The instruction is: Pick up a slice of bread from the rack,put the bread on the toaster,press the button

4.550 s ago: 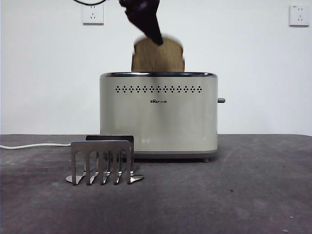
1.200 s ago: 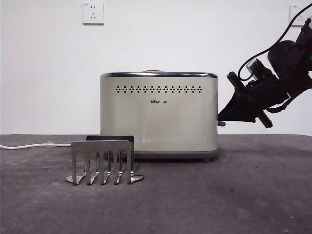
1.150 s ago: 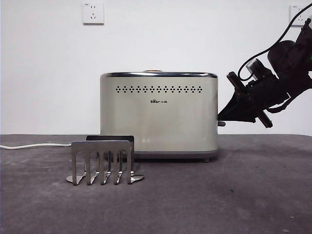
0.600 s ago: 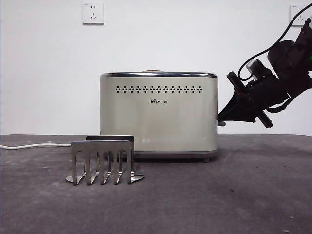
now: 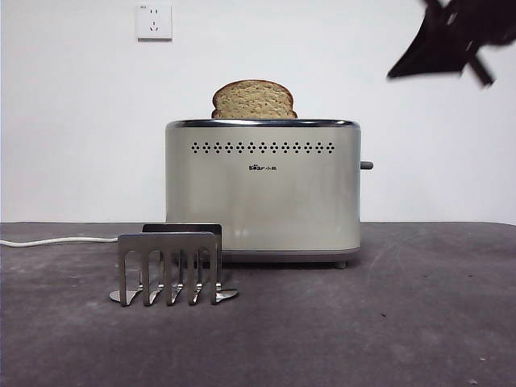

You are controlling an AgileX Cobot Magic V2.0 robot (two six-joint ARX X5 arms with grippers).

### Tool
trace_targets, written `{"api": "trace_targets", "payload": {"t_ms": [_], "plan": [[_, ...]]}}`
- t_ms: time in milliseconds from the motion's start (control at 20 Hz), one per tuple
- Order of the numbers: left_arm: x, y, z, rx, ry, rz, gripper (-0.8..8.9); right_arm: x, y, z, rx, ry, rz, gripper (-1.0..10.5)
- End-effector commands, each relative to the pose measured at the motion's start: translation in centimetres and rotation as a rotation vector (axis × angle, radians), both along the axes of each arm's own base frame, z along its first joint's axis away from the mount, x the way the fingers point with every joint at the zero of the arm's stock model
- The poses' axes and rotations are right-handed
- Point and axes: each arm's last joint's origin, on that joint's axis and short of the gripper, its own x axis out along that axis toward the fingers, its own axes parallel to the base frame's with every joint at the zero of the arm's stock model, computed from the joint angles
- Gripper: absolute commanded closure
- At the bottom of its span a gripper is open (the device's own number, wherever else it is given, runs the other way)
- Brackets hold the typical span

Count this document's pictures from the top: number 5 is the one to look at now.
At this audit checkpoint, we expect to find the cream and steel toaster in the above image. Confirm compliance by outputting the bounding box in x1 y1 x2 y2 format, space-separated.
164 118 363 270

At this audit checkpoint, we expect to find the steel toast rack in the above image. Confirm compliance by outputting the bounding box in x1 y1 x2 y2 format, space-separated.
108 223 239 308

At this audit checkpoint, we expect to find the brown speckled bread slice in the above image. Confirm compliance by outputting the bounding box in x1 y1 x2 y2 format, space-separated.
210 79 299 120

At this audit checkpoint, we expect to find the white wall socket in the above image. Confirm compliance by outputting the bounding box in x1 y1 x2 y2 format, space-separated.
135 4 173 43

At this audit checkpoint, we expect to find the white power cable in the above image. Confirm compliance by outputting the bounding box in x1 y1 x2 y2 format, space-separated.
0 237 121 248

